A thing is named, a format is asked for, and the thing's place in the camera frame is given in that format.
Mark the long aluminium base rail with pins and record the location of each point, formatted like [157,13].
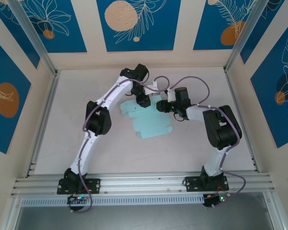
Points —
[144,182]

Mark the light blue paper box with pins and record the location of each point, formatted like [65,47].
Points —
[151,124]

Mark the controller board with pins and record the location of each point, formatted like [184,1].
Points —
[216,199]
[78,198]

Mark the right controller board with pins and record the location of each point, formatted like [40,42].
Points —
[216,199]

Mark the aluminium frame bar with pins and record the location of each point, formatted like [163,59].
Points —
[274,210]
[12,213]

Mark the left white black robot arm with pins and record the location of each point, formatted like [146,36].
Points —
[115,93]

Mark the aluminium side rail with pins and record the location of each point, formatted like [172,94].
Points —
[240,115]
[46,110]

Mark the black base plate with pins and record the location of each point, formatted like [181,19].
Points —
[94,185]
[192,183]

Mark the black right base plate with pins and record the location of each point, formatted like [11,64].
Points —
[192,183]

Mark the left controller board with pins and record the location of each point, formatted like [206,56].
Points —
[78,198]

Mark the aluminium corner post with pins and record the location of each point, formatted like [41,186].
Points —
[33,36]
[249,31]

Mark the grey metal sheet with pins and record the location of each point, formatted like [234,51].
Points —
[144,218]

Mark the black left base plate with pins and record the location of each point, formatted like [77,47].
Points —
[94,185]

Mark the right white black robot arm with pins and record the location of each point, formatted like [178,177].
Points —
[220,129]

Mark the blue floral wall panel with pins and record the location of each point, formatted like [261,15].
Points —
[14,33]
[69,40]
[211,28]
[4,129]
[271,28]
[273,100]
[158,28]

